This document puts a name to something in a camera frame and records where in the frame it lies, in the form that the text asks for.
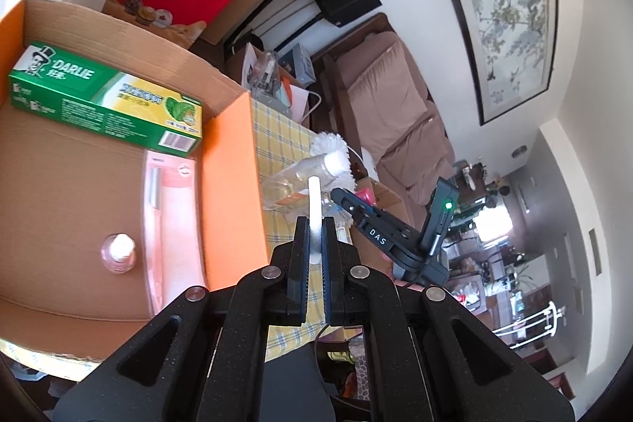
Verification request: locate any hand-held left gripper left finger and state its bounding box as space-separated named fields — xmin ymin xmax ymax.
xmin=44 ymin=215 xmax=312 ymax=422

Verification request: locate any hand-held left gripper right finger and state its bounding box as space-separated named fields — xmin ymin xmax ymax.
xmin=321 ymin=215 xmax=577 ymax=422

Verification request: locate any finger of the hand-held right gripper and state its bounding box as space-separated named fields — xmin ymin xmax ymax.
xmin=330 ymin=187 xmax=377 ymax=225

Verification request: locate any white slim tube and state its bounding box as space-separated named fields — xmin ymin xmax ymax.
xmin=307 ymin=176 xmax=324 ymax=267

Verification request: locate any orange cardboard box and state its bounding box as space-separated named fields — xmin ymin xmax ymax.
xmin=0 ymin=0 xmax=263 ymax=348

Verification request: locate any pink toothbrush pack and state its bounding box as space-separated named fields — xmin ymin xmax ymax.
xmin=143 ymin=150 xmax=208 ymax=319

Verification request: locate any small nail polish bottle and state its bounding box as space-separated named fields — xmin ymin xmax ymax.
xmin=100 ymin=233 xmax=136 ymax=275

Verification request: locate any green toothpaste box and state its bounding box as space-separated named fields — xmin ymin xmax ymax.
xmin=7 ymin=42 xmax=205 ymax=157

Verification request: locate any small brown cardboard box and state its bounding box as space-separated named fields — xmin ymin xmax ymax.
xmin=341 ymin=177 xmax=416 ymax=230

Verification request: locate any clear bottle with white cap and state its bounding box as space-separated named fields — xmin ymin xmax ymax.
xmin=262 ymin=150 xmax=353 ymax=212

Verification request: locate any white fluffy duster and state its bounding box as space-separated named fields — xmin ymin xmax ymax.
xmin=311 ymin=131 xmax=357 ymax=185

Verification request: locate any black chair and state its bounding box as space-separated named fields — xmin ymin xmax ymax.
xmin=267 ymin=338 xmax=357 ymax=422

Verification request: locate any yellow checked tablecloth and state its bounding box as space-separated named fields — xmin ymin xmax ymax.
xmin=0 ymin=98 xmax=357 ymax=368

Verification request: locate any brown sofa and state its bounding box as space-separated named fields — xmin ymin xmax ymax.
xmin=311 ymin=11 xmax=458 ymax=208

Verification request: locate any white metal rack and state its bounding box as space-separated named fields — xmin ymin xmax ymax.
xmin=492 ymin=301 xmax=562 ymax=348

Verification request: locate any pale blue box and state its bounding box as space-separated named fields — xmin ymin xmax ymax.
xmin=284 ymin=44 xmax=317 ymax=87

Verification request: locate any clear plastic bag of items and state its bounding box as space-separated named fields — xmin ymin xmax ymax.
xmin=242 ymin=41 xmax=282 ymax=97

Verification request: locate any black speaker stand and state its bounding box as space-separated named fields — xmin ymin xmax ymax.
xmin=262 ymin=9 xmax=327 ymax=52
xmin=232 ymin=0 xmax=307 ymax=47

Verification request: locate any framed ink painting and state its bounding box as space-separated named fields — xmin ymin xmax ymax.
xmin=441 ymin=0 xmax=559 ymax=126

